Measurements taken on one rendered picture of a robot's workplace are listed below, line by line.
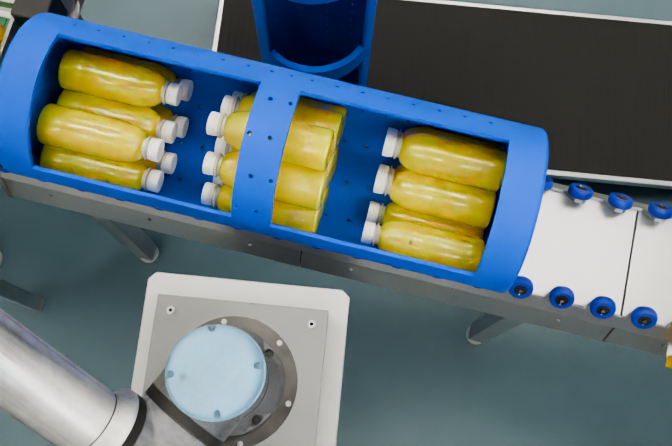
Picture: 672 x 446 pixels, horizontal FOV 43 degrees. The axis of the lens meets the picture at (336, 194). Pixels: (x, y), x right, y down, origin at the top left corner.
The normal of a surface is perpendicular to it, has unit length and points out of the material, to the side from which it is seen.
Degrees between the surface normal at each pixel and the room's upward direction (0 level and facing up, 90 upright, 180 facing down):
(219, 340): 8
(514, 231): 31
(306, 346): 1
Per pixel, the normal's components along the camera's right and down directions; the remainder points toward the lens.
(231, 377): 0.10, -0.37
